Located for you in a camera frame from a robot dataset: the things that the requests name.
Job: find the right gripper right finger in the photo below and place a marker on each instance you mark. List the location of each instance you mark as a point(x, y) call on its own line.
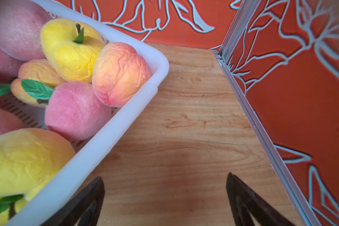
point(246, 203)

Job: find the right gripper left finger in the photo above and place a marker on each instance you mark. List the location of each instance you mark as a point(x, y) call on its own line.
point(82, 210)

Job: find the yellow peach front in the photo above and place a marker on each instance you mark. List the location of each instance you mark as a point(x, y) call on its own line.
point(29, 159)

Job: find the pink peach with leaf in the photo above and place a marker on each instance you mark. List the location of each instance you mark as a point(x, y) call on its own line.
point(75, 112)

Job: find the yellow orange peach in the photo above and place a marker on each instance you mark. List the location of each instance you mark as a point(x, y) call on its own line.
point(119, 73)

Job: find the orange red peach front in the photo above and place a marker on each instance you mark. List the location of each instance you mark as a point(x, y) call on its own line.
point(38, 70)

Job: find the yellow peach back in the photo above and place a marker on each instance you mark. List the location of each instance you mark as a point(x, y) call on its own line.
point(71, 48)

